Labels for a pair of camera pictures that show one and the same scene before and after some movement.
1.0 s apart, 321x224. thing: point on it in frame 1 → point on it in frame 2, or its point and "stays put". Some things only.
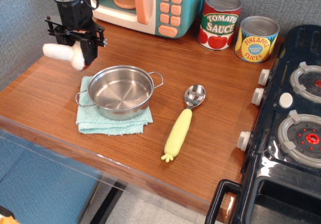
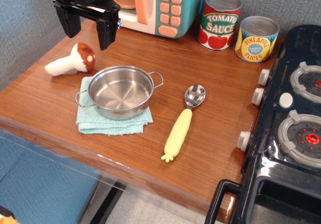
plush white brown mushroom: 73,53 → 82,57
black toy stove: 281,179 stays put
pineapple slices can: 257,38 stays put
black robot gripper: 76,23 → 90,0
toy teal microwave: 168,10 stays put
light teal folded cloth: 92,120 stays put
